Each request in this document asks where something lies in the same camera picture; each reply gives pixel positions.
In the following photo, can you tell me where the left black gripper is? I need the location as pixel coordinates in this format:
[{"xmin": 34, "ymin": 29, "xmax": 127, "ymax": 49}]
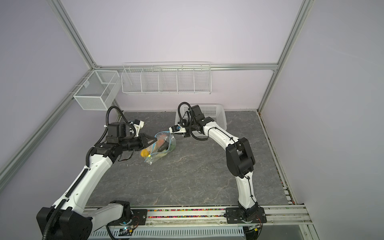
[{"xmin": 119, "ymin": 132, "xmax": 157, "ymax": 152}]

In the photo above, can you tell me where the orange fruit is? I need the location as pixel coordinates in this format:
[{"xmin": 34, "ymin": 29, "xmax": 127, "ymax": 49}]
[{"xmin": 157, "ymin": 134, "xmax": 168, "ymax": 142}]

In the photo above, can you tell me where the white plastic basket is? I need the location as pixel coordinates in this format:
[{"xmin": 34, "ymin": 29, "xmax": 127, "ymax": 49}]
[{"xmin": 175, "ymin": 104, "xmax": 227, "ymax": 138}]

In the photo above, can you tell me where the clear zip top bag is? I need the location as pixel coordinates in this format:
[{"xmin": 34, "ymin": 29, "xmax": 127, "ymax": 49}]
[{"xmin": 140, "ymin": 131, "xmax": 177, "ymax": 165}]

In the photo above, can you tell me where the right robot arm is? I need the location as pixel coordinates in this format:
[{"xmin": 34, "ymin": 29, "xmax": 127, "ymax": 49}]
[{"xmin": 170, "ymin": 102, "xmax": 267, "ymax": 225}]

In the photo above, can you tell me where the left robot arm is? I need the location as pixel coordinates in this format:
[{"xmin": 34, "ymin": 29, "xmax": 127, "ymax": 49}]
[{"xmin": 37, "ymin": 106, "xmax": 157, "ymax": 240}]

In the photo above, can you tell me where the white vent grille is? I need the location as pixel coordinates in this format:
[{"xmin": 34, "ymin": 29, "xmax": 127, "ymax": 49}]
[{"xmin": 89, "ymin": 226, "xmax": 246, "ymax": 240}]

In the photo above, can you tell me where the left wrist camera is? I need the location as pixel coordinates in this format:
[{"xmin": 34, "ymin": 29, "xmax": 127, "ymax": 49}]
[{"xmin": 132, "ymin": 120, "xmax": 145, "ymax": 137}]

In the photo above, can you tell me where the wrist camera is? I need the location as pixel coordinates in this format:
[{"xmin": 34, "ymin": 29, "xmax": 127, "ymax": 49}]
[
  {"xmin": 169, "ymin": 125, "xmax": 186, "ymax": 134},
  {"xmin": 132, "ymin": 120, "xmax": 145, "ymax": 137}
]

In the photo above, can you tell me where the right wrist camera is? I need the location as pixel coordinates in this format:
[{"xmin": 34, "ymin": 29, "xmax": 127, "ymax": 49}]
[{"xmin": 169, "ymin": 125, "xmax": 186, "ymax": 134}]

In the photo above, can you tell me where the white wire wall rack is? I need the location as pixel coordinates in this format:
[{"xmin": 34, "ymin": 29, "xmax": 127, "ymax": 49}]
[{"xmin": 121, "ymin": 62, "xmax": 212, "ymax": 95}]

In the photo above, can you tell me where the white mesh wall box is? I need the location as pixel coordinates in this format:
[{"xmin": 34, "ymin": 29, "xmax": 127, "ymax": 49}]
[{"xmin": 74, "ymin": 70, "xmax": 122, "ymax": 111}]

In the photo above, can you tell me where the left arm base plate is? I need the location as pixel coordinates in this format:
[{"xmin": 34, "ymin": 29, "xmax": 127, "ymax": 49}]
[{"xmin": 119, "ymin": 209, "xmax": 148, "ymax": 226}]

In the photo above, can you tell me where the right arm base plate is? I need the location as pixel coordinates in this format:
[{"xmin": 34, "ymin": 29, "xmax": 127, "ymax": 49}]
[{"xmin": 224, "ymin": 206, "xmax": 267, "ymax": 224}]

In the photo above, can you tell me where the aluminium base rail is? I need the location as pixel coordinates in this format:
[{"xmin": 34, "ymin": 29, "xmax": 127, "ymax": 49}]
[{"xmin": 58, "ymin": 204, "xmax": 313, "ymax": 230}]

